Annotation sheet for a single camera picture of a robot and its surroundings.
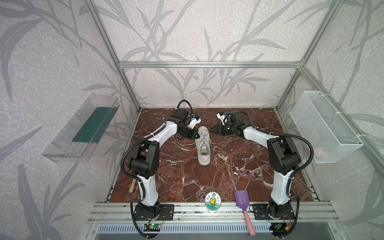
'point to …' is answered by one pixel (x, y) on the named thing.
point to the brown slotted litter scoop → (297, 187)
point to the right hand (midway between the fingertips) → (212, 126)
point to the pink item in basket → (318, 151)
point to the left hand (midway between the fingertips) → (200, 131)
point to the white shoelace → (205, 136)
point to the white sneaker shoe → (203, 146)
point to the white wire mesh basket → (332, 139)
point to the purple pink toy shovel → (242, 199)
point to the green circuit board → (152, 227)
